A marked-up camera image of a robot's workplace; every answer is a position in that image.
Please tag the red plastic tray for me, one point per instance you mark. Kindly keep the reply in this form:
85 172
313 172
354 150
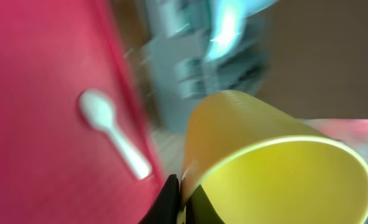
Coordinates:
55 168

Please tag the yellow cup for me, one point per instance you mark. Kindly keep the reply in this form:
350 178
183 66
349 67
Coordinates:
257 164

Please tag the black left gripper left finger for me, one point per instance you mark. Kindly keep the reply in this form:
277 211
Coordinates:
165 208

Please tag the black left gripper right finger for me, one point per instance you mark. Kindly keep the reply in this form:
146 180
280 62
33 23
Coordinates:
199 209

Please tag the white plastic spoon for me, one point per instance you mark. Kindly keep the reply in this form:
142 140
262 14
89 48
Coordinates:
100 113

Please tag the grey dishwasher rack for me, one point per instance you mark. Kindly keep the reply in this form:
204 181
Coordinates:
180 75

